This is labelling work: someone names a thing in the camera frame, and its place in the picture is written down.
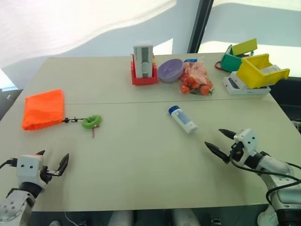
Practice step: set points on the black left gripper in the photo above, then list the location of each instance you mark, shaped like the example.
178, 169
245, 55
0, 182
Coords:
48, 174

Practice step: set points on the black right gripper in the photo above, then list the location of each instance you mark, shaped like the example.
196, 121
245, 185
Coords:
236, 153

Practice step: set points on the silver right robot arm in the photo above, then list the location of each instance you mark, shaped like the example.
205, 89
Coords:
282, 188

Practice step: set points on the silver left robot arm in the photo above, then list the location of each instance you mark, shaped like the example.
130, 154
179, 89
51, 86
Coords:
14, 207

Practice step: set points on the clear bag of orange toys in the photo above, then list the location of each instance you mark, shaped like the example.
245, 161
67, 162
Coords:
196, 77

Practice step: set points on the white bottle with blue cap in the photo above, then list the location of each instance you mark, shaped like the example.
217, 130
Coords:
184, 119

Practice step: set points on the green plush snake toy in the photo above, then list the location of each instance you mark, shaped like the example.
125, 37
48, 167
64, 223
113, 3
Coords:
90, 123

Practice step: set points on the white digital scale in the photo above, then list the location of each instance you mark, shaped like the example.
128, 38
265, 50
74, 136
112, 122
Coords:
231, 86

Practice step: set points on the large yellow plastic bin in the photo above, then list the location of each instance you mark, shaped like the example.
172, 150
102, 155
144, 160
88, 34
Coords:
255, 78

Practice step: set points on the dark side furniture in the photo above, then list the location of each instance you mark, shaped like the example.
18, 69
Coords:
8, 99

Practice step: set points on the dark side table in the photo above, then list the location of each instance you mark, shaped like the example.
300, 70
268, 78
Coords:
288, 99

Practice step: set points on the green plastic bin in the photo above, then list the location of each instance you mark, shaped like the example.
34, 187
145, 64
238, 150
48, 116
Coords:
231, 63

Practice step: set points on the purple plastic bowl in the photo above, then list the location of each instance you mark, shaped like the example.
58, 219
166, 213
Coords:
169, 71

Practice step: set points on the small yellow plastic bin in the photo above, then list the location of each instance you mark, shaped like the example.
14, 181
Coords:
244, 46

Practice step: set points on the red plastic box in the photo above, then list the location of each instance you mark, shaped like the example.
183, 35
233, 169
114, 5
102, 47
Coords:
144, 81

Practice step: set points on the white grey upright device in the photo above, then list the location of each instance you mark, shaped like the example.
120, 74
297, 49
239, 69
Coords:
143, 60

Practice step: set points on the dark vertical pillar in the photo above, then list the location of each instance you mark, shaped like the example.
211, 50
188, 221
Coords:
200, 26

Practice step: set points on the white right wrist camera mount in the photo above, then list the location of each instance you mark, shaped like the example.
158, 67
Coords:
249, 140

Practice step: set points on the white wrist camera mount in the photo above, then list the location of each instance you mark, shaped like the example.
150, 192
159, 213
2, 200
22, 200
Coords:
249, 140
27, 169

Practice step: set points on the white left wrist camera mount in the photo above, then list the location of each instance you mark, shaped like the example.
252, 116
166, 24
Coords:
27, 169

